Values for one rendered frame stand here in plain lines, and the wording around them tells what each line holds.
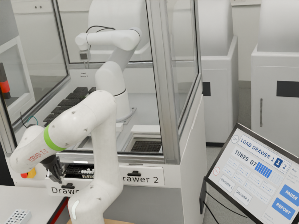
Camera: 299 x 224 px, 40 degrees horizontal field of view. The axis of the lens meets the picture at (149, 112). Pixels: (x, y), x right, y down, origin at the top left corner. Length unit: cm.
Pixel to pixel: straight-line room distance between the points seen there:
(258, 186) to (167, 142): 53
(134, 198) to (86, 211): 68
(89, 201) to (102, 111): 38
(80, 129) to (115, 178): 39
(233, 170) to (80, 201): 68
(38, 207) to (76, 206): 68
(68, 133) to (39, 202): 99
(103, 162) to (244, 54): 369
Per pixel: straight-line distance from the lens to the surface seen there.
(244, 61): 520
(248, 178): 181
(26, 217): 226
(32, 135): 186
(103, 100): 154
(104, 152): 167
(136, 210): 237
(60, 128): 146
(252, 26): 506
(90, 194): 171
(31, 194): 246
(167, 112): 197
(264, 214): 172
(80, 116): 145
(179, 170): 214
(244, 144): 187
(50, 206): 232
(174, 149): 208
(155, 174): 216
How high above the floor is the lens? 211
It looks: 26 degrees down
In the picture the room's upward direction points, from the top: 7 degrees counter-clockwise
